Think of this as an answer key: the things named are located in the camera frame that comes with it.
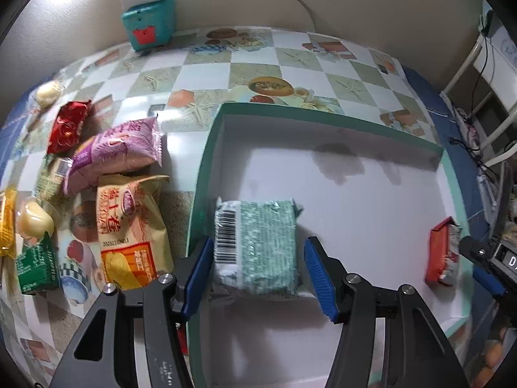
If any printed checkered tablecloth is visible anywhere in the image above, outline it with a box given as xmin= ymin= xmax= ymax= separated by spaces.
xmin=0 ymin=26 xmax=485 ymax=388

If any white box with teal rim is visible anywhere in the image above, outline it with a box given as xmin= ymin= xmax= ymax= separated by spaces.
xmin=186 ymin=103 xmax=473 ymax=388

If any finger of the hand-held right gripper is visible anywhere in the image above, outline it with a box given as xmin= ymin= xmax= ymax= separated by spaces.
xmin=472 ymin=269 xmax=509 ymax=297
xmin=459 ymin=235 xmax=495 ymax=269

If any teal storage box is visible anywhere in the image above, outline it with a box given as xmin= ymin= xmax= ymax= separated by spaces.
xmin=120 ymin=0 xmax=177 ymax=51

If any beige yellow snack packet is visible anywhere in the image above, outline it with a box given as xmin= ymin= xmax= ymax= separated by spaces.
xmin=96 ymin=175 xmax=175 ymax=292

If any blue checked cloth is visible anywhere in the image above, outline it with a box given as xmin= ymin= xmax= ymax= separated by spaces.
xmin=404 ymin=67 xmax=485 ymax=227

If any orange red snack packet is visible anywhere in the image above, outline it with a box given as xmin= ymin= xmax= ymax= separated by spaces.
xmin=424 ymin=217 xmax=462 ymax=287

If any purple snack packet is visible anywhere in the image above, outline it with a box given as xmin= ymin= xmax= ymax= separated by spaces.
xmin=62 ymin=116 xmax=163 ymax=197

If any small red candy packet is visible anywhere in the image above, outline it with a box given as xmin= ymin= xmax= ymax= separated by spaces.
xmin=177 ymin=323 xmax=190 ymax=354

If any green white barcode snack packet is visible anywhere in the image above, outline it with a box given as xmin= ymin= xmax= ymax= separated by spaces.
xmin=210 ymin=197 xmax=304 ymax=302

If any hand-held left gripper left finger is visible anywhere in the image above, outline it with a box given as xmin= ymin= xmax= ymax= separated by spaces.
xmin=48 ymin=236 xmax=215 ymax=388

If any clear cream pastry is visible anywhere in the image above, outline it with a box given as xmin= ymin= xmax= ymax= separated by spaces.
xmin=15 ymin=198 xmax=57 ymax=239

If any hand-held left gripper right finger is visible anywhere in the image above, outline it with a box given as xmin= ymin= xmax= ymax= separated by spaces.
xmin=304 ymin=236 xmax=471 ymax=388

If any red flower print snack packet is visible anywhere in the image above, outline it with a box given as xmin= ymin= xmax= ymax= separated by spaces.
xmin=46 ymin=100 xmax=93 ymax=156

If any white metal rack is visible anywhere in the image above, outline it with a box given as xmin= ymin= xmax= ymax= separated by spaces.
xmin=440 ymin=4 xmax=517 ymax=166

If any round cream pastry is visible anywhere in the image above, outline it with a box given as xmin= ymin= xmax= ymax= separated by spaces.
xmin=36 ymin=81 xmax=64 ymax=109

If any small dark green snack packet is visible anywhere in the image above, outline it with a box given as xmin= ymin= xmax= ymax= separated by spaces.
xmin=15 ymin=231 xmax=61 ymax=296

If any olive green snack packet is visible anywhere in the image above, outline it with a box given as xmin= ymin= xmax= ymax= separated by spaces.
xmin=34 ymin=154 xmax=75 ymax=203

